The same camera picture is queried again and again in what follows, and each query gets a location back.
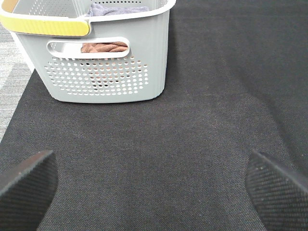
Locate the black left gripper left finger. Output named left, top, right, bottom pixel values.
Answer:
left=0, top=150, right=58, bottom=231

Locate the yellow basket handle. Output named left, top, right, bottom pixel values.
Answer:
left=0, top=14, right=90, bottom=37

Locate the grey plastic laundry basket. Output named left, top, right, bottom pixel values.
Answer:
left=0, top=0, right=175, bottom=103

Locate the purple towel in basket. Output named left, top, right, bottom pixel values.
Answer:
left=86, top=3, right=149, bottom=17

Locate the black fabric table mat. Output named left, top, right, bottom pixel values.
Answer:
left=0, top=0, right=308, bottom=231

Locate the brown towel in basket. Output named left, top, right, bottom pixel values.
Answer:
left=81, top=42, right=128, bottom=53

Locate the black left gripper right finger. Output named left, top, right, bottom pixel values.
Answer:
left=245, top=151, right=308, bottom=231

